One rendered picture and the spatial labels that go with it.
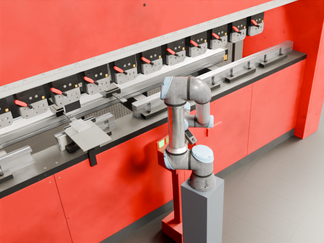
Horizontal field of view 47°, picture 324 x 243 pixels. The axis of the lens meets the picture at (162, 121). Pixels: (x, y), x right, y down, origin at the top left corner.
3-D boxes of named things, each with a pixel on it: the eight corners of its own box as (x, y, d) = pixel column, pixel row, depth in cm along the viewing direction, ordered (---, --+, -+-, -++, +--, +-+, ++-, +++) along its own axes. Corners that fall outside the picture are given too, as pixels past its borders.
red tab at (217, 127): (208, 136, 289) (208, 129, 285) (206, 135, 291) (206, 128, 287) (222, 129, 296) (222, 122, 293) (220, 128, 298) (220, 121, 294)
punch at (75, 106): (66, 116, 224) (63, 102, 219) (65, 115, 225) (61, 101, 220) (81, 110, 229) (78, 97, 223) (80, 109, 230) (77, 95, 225)
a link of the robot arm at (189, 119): (194, 121, 213) (195, 110, 222) (174, 120, 215) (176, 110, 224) (194, 132, 218) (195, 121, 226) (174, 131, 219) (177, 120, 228)
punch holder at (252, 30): (249, 36, 291) (251, 15, 282) (241, 34, 297) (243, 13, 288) (263, 32, 298) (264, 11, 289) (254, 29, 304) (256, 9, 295)
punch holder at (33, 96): (23, 120, 204) (15, 93, 195) (18, 114, 210) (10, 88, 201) (49, 111, 211) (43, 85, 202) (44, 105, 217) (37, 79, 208)
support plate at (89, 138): (83, 152, 208) (83, 150, 207) (63, 131, 226) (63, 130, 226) (111, 139, 217) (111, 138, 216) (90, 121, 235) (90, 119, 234)
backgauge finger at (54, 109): (66, 127, 232) (65, 120, 229) (50, 111, 250) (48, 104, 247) (84, 120, 237) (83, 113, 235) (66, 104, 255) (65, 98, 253)
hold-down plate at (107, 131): (69, 153, 227) (68, 149, 225) (65, 149, 230) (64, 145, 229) (112, 134, 241) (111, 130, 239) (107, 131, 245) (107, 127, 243)
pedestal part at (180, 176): (180, 223, 273) (177, 166, 244) (174, 219, 277) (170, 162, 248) (185, 219, 277) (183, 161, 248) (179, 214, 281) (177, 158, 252)
